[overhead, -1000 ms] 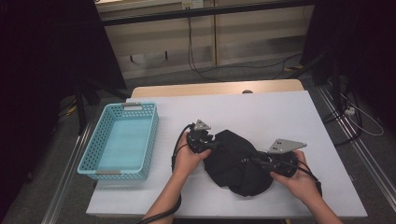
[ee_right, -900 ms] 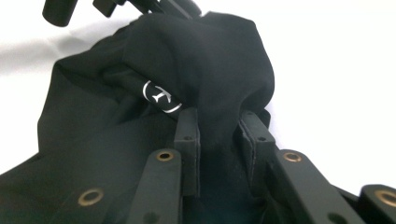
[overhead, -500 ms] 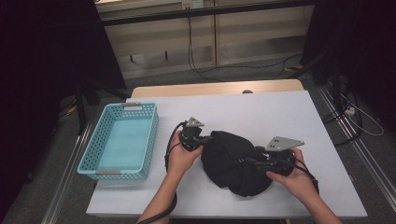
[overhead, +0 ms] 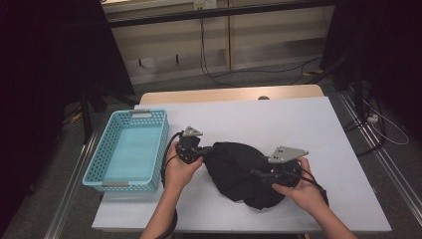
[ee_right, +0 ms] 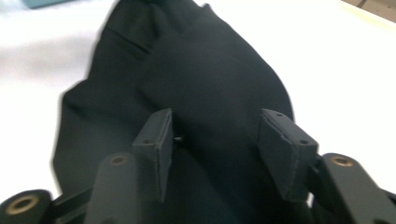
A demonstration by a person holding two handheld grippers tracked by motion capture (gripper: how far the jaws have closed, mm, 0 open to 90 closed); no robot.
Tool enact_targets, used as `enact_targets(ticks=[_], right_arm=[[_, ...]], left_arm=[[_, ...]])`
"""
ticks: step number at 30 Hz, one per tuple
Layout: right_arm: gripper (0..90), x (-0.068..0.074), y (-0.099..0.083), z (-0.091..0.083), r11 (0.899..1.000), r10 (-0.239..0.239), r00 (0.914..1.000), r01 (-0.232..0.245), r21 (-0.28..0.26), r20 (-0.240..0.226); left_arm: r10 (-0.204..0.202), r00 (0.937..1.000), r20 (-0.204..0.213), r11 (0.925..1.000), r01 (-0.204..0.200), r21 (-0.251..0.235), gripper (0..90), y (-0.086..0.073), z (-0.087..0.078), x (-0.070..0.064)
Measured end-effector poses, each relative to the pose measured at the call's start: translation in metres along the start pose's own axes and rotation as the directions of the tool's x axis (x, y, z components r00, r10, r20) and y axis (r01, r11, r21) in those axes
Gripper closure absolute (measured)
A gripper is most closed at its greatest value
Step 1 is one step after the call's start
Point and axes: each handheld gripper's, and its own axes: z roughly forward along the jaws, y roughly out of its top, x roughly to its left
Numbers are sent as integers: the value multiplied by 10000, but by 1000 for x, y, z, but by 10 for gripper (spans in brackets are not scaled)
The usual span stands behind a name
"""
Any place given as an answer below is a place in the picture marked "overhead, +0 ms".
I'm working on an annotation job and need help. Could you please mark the left hand-held gripper black cable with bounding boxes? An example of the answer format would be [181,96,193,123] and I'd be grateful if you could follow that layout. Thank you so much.
[158,130,185,239]

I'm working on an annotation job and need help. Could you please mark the narrow black curtain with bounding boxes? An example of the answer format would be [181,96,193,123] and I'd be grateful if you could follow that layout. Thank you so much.
[319,0,422,133]

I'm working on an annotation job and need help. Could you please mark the person's left hand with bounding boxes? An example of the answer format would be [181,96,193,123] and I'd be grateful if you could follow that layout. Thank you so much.
[163,142,204,197]

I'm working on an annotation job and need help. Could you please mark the black horizontal bar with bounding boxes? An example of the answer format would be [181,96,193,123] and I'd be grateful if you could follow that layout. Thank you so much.
[107,0,334,28]

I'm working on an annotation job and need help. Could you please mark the black tripod stand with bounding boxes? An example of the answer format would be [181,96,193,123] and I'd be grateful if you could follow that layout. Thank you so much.
[307,54,366,111]
[79,83,140,145]

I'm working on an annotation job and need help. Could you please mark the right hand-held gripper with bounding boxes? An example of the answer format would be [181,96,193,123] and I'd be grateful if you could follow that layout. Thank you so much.
[252,145,310,188]

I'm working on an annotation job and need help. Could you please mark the hand-held gripper black cable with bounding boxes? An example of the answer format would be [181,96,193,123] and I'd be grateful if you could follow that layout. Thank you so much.
[292,168,330,207]
[158,130,185,239]

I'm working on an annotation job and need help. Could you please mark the wide black curtain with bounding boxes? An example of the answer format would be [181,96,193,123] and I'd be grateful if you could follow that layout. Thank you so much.
[0,0,135,230]

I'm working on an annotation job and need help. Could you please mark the beige cabinet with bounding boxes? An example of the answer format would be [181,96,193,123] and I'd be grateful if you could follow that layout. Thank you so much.
[101,0,336,86]

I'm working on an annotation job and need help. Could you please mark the thin white cable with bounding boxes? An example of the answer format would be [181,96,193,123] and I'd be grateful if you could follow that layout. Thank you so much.
[362,99,411,146]

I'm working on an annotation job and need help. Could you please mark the black pants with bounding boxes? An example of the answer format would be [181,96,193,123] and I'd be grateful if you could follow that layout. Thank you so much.
[202,141,293,211]

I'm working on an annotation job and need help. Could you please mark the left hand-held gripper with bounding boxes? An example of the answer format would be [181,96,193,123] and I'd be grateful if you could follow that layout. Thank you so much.
[175,125,215,165]

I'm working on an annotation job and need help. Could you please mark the right hand-held gripper black cable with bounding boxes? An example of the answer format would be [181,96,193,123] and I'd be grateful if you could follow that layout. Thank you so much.
[292,168,330,207]

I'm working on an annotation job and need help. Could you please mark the aluminium floor rail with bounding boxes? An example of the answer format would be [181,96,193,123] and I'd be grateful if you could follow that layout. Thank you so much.
[336,89,422,217]
[43,132,101,239]

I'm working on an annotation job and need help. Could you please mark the black floor cables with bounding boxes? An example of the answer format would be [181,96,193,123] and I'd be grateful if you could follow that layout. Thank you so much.
[342,96,387,157]

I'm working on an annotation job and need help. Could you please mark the hanging black cable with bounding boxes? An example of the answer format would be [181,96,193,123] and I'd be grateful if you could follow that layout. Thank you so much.
[198,16,322,89]

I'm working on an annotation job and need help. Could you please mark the person's right hand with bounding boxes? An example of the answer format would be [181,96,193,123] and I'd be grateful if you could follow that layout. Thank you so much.
[272,157,327,215]

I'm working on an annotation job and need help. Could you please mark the light wooden table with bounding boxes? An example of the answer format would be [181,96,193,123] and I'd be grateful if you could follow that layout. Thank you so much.
[138,84,325,106]

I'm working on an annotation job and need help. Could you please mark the white table cover board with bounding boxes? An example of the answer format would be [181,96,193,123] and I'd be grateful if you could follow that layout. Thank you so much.
[92,96,393,233]

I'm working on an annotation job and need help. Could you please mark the turquoise plastic basket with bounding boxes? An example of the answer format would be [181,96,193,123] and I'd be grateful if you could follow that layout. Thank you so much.
[82,109,170,193]

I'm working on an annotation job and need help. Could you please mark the white wall socket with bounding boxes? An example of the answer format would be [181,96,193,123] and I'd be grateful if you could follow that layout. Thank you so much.
[193,0,218,10]

